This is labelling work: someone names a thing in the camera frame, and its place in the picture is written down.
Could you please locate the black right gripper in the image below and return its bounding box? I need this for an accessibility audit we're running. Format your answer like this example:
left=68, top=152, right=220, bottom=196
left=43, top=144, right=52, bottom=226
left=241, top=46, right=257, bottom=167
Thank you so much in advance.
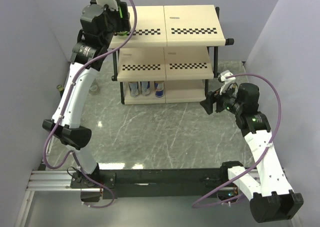
left=199, top=82, right=244, bottom=116

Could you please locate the green Perrier bottle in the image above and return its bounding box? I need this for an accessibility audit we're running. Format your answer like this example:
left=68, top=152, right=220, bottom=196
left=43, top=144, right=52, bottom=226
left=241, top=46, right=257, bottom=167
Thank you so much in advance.
left=117, top=1, right=131, bottom=36

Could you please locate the blue energy drink can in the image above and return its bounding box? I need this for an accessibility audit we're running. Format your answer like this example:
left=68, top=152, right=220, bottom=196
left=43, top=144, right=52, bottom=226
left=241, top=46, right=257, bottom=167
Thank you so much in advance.
left=154, top=81, right=165, bottom=98

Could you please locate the silver energy drink can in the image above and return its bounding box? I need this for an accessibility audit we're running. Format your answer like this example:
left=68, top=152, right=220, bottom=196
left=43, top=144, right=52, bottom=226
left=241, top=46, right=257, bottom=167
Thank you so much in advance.
left=140, top=81, right=151, bottom=97

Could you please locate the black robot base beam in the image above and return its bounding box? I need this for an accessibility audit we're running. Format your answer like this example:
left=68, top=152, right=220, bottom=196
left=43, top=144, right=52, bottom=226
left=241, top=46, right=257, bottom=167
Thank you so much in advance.
left=69, top=168, right=251, bottom=200

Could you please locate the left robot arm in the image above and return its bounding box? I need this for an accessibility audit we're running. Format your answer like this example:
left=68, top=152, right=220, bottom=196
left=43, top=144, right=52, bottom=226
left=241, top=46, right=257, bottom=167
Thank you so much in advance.
left=42, top=1, right=136, bottom=188

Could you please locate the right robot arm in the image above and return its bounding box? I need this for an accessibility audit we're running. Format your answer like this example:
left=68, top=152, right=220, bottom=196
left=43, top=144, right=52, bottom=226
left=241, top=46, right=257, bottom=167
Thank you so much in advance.
left=200, top=83, right=304, bottom=223

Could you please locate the beige three-tier shelf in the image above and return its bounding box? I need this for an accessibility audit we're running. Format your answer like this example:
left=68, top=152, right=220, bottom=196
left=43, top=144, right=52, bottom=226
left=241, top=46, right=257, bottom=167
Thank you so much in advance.
left=110, top=5, right=234, bottom=105

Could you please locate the clear glass bottle rear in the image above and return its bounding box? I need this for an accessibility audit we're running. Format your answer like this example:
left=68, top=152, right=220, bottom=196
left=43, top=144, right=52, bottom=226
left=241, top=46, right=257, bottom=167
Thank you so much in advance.
left=89, top=78, right=100, bottom=95

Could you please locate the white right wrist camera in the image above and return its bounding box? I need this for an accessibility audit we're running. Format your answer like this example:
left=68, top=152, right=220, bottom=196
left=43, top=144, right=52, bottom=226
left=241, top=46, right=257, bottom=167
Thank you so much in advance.
left=218, top=70, right=236, bottom=97

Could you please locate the aluminium frame rail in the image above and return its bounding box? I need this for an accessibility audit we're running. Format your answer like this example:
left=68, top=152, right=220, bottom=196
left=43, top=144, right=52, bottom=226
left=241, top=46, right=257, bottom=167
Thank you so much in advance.
left=24, top=169, right=261, bottom=195

